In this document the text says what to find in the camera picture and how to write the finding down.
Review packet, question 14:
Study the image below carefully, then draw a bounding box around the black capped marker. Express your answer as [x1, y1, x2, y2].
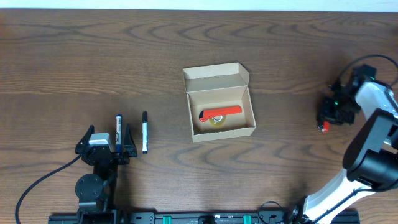
[142, 111, 148, 154]

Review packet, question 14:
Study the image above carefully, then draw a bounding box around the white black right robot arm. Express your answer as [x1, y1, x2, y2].
[292, 64, 397, 223]

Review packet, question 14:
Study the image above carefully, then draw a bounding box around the yellow tape roll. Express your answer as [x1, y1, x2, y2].
[209, 116, 226, 126]

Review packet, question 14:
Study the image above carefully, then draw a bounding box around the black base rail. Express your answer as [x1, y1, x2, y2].
[48, 208, 361, 224]

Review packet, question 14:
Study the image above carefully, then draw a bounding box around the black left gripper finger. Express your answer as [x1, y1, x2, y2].
[123, 124, 136, 152]
[76, 125, 95, 149]

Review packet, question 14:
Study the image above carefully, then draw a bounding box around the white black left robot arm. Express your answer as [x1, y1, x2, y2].
[75, 125, 137, 213]

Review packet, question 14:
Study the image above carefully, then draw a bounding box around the red utility knife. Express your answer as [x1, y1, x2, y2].
[199, 105, 243, 122]

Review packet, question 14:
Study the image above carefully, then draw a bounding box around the brown cardboard box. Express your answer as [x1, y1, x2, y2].
[183, 62, 256, 142]

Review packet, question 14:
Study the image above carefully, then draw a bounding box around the blue capped marker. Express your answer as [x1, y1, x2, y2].
[116, 114, 122, 153]

